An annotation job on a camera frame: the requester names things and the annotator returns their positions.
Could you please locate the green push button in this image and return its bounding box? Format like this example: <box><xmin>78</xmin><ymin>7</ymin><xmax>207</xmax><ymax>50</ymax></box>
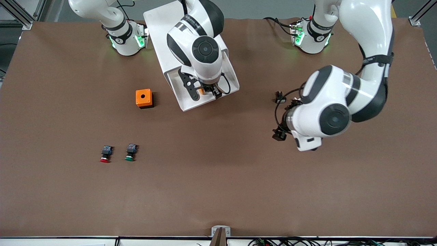
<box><xmin>124</xmin><ymin>143</ymin><xmax>138</xmax><ymax>162</ymax></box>

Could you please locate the red push button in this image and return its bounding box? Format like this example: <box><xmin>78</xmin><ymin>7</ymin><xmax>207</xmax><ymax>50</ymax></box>
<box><xmin>99</xmin><ymin>145</ymin><xmax>114</xmax><ymax>163</ymax></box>

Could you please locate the orange button enclosure box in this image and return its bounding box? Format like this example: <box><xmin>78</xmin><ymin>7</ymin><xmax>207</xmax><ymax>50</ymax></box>
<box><xmin>136</xmin><ymin>89</ymin><xmax>154</xmax><ymax>109</ymax></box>

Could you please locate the black base cable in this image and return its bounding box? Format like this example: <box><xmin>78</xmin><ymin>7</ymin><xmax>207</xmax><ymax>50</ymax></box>
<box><xmin>263</xmin><ymin>16</ymin><xmax>295</xmax><ymax>35</ymax></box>

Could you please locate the black cable bundle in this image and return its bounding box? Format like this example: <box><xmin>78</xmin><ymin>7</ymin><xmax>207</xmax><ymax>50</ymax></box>
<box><xmin>248</xmin><ymin>237</ymin><xmax>437</xmax><ymax>246</ymax></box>

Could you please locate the grey metal bracket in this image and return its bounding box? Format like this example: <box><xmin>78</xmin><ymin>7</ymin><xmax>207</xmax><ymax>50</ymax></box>
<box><xmin>211</xmin><ymin>226</ymin><xmax>231</xmax><ymax>237</ymax></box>

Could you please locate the brown post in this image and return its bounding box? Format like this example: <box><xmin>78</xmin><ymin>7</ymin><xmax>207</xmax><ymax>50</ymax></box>
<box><xmin>209</xmin><ymin>228</ymin><xmax>228</xmax><ymax>246</ymax></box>

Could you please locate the aluminium frame profile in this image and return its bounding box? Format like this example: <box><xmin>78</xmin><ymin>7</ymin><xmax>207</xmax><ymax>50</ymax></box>
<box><xmin>409</xmin><ymin>0</ymin><xmax>437</xmax><ymax>27</ymax></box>
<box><xmin>0</xmin><ymin>0</ymin><xmax>33</xmax><ymax>30</ymax></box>

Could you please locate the white table edge rail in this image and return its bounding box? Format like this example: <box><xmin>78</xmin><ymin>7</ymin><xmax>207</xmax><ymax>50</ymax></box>
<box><xmin>0</xmin><ymin>236</ymin><xmax>437</xmax><ymax>246</ymax></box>

